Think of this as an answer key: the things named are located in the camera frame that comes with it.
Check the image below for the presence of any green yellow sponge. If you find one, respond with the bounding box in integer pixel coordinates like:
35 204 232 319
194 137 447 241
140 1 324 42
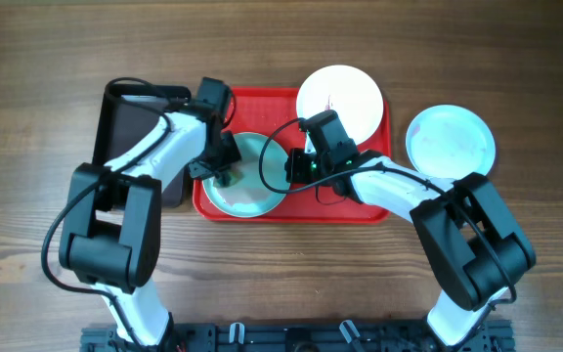
213 168 242 188

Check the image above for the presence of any light blue plate front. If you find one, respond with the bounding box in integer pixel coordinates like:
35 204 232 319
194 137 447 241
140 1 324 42
202 132 290 218

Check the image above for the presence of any light blue plate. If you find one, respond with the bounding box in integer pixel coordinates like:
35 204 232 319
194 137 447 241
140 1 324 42
202 132 290 218
405 105 497 179

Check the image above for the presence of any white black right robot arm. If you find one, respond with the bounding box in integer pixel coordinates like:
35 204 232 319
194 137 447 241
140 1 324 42
284 149 536 347

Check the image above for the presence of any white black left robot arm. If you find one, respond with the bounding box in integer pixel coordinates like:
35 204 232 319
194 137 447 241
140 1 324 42
43 106 236 351

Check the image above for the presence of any red tray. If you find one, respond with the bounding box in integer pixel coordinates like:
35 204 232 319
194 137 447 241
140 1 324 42
193 87 389 224

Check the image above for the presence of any black tray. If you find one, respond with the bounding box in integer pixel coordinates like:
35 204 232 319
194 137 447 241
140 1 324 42
92 82 192 208

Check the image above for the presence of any white plate back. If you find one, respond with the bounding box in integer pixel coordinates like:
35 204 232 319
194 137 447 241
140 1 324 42
296 65 384 145

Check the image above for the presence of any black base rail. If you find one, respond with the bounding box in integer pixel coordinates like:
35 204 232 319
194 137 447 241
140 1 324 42
79 320 516 352

